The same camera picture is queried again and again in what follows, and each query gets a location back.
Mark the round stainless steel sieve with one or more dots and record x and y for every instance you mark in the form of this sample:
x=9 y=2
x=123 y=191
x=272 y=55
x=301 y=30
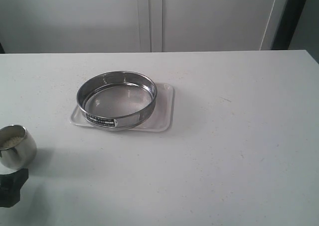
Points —
x=103 y=118

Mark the yellow and white grain mix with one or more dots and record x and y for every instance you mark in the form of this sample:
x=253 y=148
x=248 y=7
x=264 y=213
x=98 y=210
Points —
x=12 y=142

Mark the white rectangular plastic tray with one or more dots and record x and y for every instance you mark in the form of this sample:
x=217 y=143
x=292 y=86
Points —
x=163 y=109

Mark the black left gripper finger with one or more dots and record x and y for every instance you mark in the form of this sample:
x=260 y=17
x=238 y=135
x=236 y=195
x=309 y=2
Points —
x=10 y=187

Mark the stainless steel cup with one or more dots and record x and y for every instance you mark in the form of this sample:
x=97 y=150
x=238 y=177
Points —
x=20 y=156

